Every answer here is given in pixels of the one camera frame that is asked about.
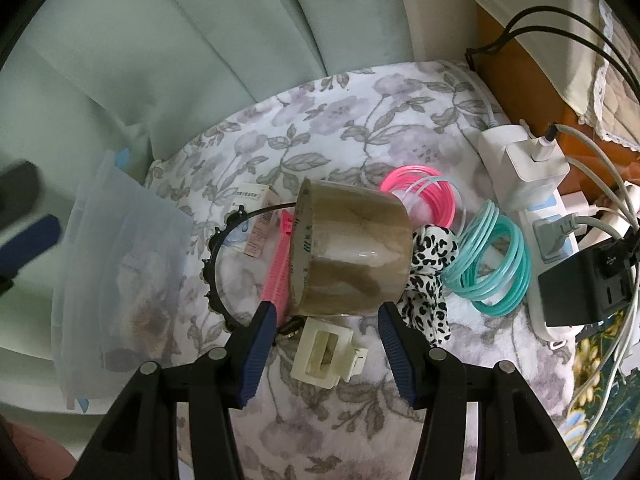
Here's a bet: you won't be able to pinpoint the brown packing tape roll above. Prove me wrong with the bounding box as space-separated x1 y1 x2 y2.
289 177 413 318

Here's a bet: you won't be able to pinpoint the floral fleece blanket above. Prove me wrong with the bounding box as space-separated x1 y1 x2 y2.
142 60 601 480

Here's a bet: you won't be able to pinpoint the white power strip with charger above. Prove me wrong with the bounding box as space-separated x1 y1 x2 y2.
475 5 640 211

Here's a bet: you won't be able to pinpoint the teal plastic bangles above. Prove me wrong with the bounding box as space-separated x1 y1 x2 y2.
442 200 531 317

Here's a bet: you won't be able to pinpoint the leopard print scrunchie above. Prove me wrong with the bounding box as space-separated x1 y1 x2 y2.
397 225 461 347

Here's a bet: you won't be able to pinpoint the grey power plug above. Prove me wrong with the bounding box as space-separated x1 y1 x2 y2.
542 210 636 248

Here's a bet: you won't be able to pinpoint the black cable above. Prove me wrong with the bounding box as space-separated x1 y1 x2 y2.
465 6 640 73
465 24 640 98

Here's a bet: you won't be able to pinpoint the white charger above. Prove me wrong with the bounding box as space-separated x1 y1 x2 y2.
502 135 571 196

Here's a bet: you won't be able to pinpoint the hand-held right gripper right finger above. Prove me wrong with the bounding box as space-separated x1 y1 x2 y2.
377 301 583 480

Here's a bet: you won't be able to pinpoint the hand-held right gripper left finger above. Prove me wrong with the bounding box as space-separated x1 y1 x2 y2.
72 300 278 480

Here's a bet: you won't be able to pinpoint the white cable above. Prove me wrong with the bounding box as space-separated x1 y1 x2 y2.
547 122 640 221

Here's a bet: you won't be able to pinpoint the green floral rug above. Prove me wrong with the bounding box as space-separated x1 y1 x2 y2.
560 330 640 480

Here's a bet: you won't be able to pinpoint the pink plastic bangles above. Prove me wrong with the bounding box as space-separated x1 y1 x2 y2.
379 164 457 228

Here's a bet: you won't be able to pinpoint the clear plastic container blue handles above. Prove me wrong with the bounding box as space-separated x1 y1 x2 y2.
52 147 196 408

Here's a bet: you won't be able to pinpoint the black beaded headband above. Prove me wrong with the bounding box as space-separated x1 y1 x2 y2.
200 201 301 333

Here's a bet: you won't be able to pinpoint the green curtain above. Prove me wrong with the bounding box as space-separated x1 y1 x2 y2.
0 0 421 441

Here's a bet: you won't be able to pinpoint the black charger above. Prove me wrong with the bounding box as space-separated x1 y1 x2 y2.
537 240 640 328

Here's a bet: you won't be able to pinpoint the beige quilted bedspread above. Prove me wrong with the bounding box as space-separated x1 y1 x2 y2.
580 0 640 153

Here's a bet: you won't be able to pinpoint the small white cardboard box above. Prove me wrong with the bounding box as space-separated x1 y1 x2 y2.
225 183 276 259

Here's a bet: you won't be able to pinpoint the white hair claw clip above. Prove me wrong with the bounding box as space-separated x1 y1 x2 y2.
290 316 368 390

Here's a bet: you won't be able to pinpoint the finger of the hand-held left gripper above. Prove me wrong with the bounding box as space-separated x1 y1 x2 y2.
0 213 63 302
0 159 45 217

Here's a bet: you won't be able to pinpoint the person's pink clothing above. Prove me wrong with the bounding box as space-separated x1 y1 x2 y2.
0 417 81 480

